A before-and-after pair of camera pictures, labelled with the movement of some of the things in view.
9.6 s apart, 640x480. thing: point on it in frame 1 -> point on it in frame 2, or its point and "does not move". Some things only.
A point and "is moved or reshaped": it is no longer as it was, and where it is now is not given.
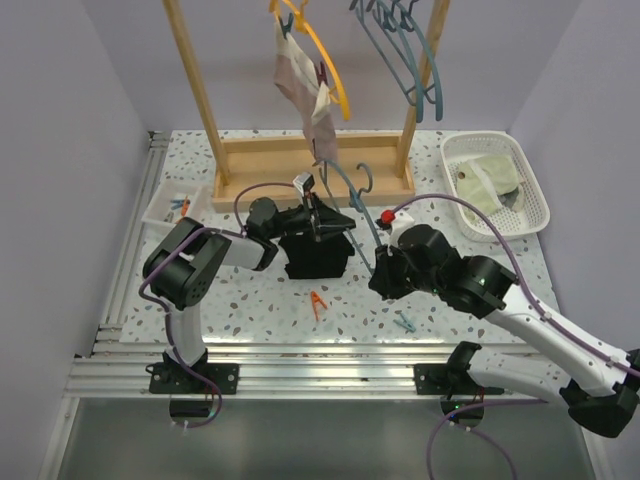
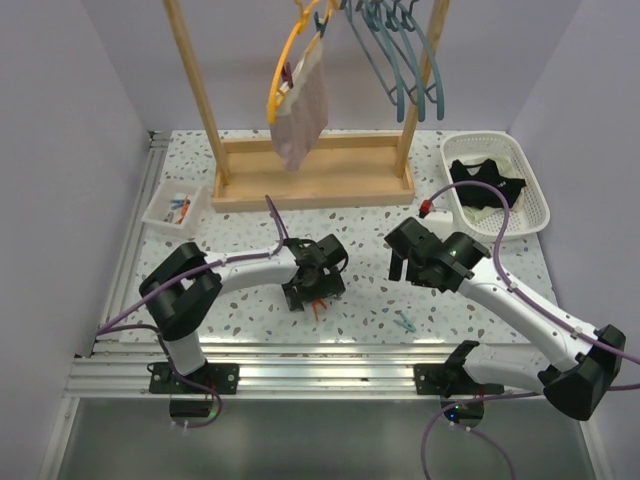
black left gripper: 325,219 -> 331,284
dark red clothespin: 322,76 -> 287,75
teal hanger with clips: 364,183 -> 397,95
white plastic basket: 490,172 does not move
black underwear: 311,259 is moved or reshaped
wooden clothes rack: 307,171 does not move
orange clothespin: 316,298 does not move
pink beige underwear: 297,79 -> 303,113
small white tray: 169,203 does not move
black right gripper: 383,279 -> 396,267
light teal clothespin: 406,323 does not move
